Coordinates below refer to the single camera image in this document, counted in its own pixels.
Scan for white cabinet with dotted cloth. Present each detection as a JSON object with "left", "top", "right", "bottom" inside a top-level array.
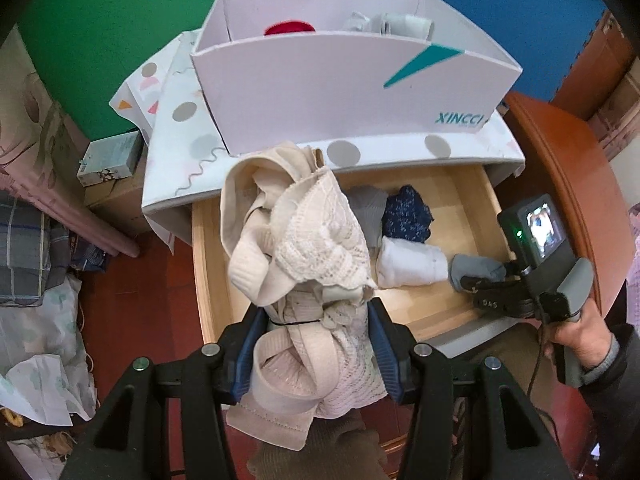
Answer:
[{"left": 109, "top": 30, "right": 526, "bottom": 241}]

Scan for white printed plastic bag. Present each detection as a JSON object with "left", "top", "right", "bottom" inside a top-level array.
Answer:
[{"left": 0, "top": 275, "right": 98, "bottom": 423}]

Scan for person's right forearm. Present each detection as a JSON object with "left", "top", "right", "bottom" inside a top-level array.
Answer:
[{"left": 580, "top": 325, "right": 640, "bottom": 466}]

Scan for wooden chair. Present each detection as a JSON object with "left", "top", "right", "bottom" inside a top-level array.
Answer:
[{"left": 500, "top": 91, "right": 626, "bottom": 321}]

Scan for grey ribbed underwear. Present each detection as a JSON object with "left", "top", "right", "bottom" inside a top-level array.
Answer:
[{"left": 347, "top": 186, "right": 390, "bottom": 248}]

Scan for green foam mat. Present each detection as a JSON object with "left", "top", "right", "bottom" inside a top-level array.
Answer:
[{"left": 17, "top": 0, "right": 321, "bottom": 141}]

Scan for pink floral blanket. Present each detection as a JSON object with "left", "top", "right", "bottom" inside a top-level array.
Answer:
[{"left": 0, "top": 25, "right": 141, "bottom": 258}]

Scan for person's right hand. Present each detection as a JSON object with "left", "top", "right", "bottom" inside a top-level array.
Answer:
[{"left": 542, "top": 300, "right": 613, "bottom": 376}]

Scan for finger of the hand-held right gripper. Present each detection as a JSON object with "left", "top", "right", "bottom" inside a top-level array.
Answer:
[{"left": 459, "top": 272, "right": 523, "bottom": 294}]

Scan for white cardboard box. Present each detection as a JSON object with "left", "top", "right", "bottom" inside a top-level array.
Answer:
[{"left": 190, "top": 0, "right": 522, "bottom": 156}]

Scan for plaid cloth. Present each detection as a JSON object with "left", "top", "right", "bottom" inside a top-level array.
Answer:
[{"left": 0, "top": 195, "right": 71, "bottom": 306}]

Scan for black cable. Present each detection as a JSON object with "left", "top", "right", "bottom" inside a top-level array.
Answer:
[{"left": 524, "top": 305, "right": 548, "bottom": 403}]

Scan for light blue knit underwear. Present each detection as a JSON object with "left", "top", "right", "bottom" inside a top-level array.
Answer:
[{"left": 449, "top": 254, "right": 507, "bottom": 292}]

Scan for blue foam mat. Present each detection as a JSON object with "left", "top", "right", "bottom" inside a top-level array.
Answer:
[{"left": 315, "top": 0, "right": 608, "bottom": 106}]

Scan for beige lace bra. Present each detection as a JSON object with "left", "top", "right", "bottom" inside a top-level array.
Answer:
[{"left": 220, "top": 141, "right": 388, "bottom": 451}]

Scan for small teal box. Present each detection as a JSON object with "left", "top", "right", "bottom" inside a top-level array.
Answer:
[{"left": 76, "top": 131, "right": 146, "bottom": 186}]

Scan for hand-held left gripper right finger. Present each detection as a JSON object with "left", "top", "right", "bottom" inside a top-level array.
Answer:
[{"left": 367, "top": 300, "right": 576, "bottom": 480}]

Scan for white rolled underwear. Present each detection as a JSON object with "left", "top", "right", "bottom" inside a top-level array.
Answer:
[{"left": 376, "top": 237, "right": 449, "bottom": 288}]

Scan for grey beige knit underwear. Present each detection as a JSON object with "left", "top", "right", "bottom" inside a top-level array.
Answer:
[{"left": 372, "top": 12, "right": 433, "bottom": 40}]

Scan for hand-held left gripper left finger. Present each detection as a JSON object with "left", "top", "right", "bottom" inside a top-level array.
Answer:
[{"left": 60, "top": 305, "right": 266, "bottom": 480}]

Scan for navy floral underwear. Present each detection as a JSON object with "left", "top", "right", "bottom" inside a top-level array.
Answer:
[{"left": 384, "top": 185, "right": 434, "bottom": 243}]

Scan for brown cardboard box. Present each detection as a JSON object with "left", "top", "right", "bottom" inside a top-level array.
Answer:
[{"left": 82, "top": 160, "right": 151, "bottom": 233}]

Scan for brown corduroy pants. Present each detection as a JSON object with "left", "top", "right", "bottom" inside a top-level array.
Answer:
[{"left": 247, "top": 327, "right": 548, "bottom": 480}]

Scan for wooden drawer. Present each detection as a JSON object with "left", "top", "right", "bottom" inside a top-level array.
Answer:
[{"left": 191, "top": 162, "right": 518, "bottom": 361}]

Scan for red underwear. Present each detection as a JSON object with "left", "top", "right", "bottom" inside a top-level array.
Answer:
[{"left": 264, "top": 21, "right": 316, "bottom": 37}]

